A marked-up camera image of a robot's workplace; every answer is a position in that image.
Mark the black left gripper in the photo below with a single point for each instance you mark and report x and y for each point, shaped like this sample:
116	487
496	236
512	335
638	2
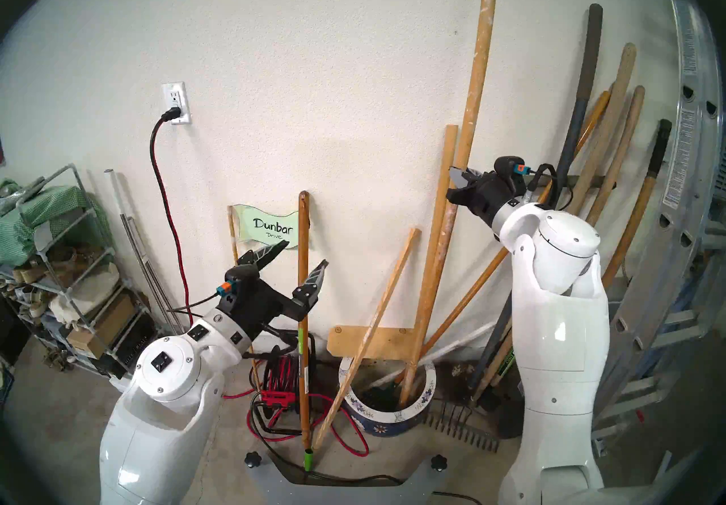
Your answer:
266	308

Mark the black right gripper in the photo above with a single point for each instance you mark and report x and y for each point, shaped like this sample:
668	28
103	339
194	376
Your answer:
502	200

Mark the plain light wooden dowel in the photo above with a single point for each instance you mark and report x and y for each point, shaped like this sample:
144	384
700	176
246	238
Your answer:
448	152

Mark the thin square wooden stick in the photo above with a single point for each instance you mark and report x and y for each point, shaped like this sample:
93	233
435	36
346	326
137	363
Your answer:
386	294

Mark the paint-spattered pole with threaded tip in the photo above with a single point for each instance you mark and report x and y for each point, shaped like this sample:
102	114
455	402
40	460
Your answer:
479	56

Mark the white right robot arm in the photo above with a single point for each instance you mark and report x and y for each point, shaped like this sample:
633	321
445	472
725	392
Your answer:
558	339

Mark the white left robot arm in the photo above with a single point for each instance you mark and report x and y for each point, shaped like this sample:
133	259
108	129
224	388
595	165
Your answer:
164	373

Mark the blue floral ceramic pot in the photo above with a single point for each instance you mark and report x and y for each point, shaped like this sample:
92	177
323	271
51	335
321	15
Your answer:
377	424

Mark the Dunbar Drive flag sign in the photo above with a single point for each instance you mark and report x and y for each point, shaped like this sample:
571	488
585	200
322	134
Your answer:
266	226

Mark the light wooden board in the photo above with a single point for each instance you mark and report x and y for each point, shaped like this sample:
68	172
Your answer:
343	342

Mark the thin metal rod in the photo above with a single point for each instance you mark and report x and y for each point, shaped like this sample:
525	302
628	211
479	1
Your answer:
144	265

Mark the long white pipe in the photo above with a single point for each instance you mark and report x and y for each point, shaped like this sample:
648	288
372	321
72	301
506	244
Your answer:
454	346

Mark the white pipe and metal rods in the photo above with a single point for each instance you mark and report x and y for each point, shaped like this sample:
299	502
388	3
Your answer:
122	206

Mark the black shoe box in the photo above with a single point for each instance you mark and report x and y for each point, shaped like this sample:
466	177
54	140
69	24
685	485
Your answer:
127	348

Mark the black star knob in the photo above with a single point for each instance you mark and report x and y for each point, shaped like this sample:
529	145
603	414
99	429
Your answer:
439	462
252	459

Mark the brown cardboard box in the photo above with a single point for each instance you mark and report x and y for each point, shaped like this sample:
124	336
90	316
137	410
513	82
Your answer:
96	331

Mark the cream fabric bag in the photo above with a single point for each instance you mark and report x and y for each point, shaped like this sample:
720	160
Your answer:
85	291

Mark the aluminium extension ladder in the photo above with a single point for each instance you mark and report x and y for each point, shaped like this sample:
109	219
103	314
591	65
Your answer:
680	169

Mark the metal garden rake head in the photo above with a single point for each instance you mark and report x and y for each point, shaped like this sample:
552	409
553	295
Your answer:
465	430

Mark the green checkered cloth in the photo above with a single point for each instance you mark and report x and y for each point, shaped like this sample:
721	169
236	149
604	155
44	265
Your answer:
51	203

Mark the grey metal shoe rack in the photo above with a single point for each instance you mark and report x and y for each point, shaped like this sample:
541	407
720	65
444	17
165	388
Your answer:
41	236

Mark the cork wedge sandal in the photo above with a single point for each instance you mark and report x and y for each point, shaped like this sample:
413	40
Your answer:
22	272

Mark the silver glitter shoe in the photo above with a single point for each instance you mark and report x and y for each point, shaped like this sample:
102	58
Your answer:
20	192

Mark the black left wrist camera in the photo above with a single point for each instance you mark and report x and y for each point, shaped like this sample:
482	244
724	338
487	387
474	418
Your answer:
244	281

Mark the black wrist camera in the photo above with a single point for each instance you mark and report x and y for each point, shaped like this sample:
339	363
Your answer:
510	166
244	281

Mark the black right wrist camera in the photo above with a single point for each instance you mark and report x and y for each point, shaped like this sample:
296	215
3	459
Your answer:
510	166

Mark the white wall outlet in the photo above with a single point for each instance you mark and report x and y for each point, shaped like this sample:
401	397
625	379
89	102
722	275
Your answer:
177	91

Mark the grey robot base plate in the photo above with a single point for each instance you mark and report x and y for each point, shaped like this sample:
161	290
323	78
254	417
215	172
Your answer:
346	495

